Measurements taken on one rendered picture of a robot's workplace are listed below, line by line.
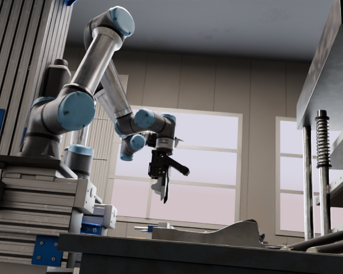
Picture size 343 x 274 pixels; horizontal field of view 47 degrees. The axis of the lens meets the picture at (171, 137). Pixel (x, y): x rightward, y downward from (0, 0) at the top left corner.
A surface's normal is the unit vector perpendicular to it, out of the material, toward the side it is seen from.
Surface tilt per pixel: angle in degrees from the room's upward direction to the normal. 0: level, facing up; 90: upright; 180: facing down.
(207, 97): 90
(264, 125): 90
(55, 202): 90
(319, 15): 180
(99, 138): 90
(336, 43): 180
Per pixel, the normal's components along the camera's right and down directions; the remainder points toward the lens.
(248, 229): -0.15, -0.33
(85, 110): 0.70, -0.04
